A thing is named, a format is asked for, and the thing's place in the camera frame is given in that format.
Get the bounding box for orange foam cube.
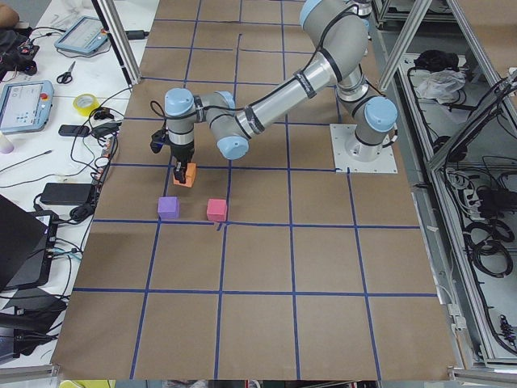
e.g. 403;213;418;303
173;162;196;188

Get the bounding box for black scissors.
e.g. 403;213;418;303
56;61;76;85

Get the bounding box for teach pendant upper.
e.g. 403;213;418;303
54;16;108;57

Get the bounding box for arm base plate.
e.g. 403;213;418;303
330;124;397;174

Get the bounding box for teach pendant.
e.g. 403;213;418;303
1;80;54;134
54;16;108;57

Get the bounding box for teach pendant lower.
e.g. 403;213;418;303
1;80;54;134

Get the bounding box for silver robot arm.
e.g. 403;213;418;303
150;0;397;171

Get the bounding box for yellow tape roll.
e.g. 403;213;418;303
73;93;100;117

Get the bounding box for crumpled white cloth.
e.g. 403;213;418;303
416;70;466;104

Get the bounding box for purple foam cube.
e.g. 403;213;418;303
158;196;180;221

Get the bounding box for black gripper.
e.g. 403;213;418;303
170;141;195;184

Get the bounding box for red foam cube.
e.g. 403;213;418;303
206;198;228;222

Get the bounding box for black smartphone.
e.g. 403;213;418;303
58;124;90;137

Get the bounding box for aluminium frame post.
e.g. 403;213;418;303
91;0;141;86

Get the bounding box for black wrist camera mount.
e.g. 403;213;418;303
149;129;169;154

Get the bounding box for black power brick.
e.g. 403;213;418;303
40;183;94;205

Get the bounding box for black laptop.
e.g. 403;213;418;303
1;196;57;291

